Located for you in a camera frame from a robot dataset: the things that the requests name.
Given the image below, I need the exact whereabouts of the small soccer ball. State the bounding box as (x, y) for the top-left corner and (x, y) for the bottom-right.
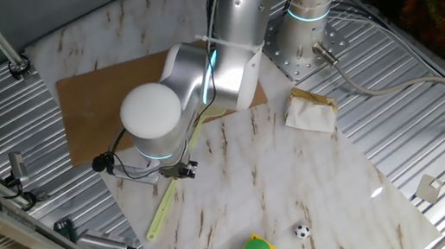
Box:
(292, 222), (312, 241)

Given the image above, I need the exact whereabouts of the green hex key set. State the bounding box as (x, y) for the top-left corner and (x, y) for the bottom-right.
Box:
(52, 216), (78, 246)

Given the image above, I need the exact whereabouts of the brown cardboard sheet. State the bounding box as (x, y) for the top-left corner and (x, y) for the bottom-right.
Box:
(52, 36), (274, 168)

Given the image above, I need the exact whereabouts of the white marble pattern board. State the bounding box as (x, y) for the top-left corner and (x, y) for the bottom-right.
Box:
(16, 0), (445, 249)

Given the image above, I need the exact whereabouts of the gold white tissue pack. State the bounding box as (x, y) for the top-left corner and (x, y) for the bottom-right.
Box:
(279, 80), (343, 140)

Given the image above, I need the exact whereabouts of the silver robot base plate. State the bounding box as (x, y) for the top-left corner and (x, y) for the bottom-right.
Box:
(257, 6), (354, 86)

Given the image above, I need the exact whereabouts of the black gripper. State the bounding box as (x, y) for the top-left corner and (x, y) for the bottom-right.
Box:
(157, 157), (201, 185)

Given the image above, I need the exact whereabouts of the silver finned camera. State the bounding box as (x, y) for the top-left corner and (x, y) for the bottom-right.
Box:
(74, 220), (150, 249)

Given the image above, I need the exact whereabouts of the small silver camera mount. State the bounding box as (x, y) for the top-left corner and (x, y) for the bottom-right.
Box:
(0, 147), (50, 213)

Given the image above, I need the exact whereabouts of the light green flyswatter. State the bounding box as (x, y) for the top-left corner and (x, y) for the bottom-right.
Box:
(129, 102), (243, 243)

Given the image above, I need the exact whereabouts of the thick grey cable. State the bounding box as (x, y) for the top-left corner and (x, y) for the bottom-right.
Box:
(310, 22), (445, 129)

